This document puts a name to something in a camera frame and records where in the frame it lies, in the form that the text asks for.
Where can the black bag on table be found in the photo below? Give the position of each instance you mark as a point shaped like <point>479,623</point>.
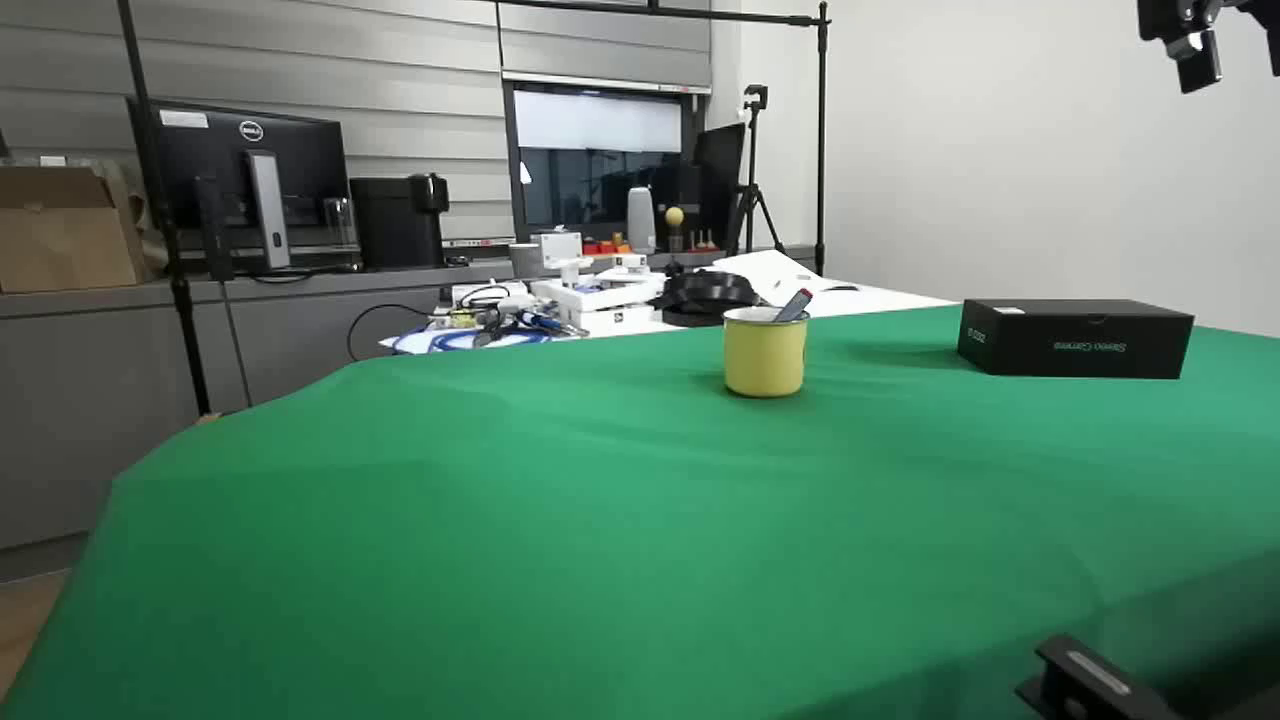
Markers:
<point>703,297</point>

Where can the large dark screen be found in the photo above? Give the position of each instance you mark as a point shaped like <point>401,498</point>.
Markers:
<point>586,150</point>

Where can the white blue clutter pile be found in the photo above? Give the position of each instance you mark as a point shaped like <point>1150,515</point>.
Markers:
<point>511,315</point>

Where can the black camera tripod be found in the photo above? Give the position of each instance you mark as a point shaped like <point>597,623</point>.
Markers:
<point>749,211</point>

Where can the black stand pole right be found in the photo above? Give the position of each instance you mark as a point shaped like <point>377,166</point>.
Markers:
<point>823,135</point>

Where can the black rectangular box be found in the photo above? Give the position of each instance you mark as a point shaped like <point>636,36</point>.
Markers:
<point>1075,339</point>

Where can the Dell monitor back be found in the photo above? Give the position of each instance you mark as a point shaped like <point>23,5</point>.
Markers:
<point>250,189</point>

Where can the yellow cup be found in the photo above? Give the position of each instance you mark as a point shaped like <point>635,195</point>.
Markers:
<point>760,355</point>

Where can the green tablecloth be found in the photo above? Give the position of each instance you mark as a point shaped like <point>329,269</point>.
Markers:
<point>606,534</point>

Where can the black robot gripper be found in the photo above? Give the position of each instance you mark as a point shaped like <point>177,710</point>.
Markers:
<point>1186,30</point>

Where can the black stand pole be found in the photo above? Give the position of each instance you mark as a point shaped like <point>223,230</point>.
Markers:
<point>148,155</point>
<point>823,135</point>

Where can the black clamp foreground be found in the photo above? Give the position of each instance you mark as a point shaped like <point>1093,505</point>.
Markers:
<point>1080,685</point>

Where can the white box on counter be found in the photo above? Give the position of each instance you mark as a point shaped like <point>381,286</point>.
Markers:
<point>563,245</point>

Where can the brown cardboard box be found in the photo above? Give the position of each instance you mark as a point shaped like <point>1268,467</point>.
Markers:
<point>65,230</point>

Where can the black computer case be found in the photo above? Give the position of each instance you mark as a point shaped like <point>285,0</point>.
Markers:
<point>399,221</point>

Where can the grey marker with red cap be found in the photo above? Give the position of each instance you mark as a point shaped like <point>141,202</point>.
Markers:
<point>795,311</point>

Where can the grey cabinet counter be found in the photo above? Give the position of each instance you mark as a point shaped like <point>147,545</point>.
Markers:
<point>89,383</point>

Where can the black stand pole left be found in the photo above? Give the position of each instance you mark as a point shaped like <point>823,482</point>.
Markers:
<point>148,155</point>

